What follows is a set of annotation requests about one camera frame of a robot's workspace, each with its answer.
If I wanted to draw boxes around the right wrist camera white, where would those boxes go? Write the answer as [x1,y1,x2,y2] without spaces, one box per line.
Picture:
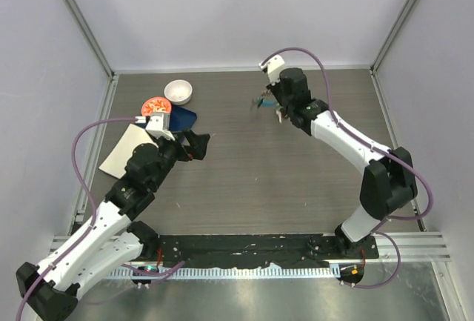
[258,55,286,85]

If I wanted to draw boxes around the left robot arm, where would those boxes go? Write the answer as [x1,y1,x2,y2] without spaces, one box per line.
[16,130,210,320]

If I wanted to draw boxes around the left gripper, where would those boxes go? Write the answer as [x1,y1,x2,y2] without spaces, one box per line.
[150,128,209,190]

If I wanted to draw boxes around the large keyring with blue handle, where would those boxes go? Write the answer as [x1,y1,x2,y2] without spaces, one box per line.
[250,89,286,124]

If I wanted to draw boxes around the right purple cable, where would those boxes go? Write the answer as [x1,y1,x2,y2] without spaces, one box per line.
[258,47,435,291]

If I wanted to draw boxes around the orange patterned bowl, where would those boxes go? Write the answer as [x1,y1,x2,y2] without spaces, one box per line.
[141,96,172,116]

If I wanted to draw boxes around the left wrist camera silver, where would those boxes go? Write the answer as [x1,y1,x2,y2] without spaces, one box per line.
[135,112,176,141]

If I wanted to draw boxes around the white bowl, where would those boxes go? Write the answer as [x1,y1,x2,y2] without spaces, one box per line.
[164,79,193,105]

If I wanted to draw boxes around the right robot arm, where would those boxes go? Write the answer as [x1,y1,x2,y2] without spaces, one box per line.
[267,67,418,258]

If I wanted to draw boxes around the blue tray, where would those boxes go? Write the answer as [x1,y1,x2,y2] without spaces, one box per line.
[134,105,197,133]

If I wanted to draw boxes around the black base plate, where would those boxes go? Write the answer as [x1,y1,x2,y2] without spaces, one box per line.
[157,234,379,269]

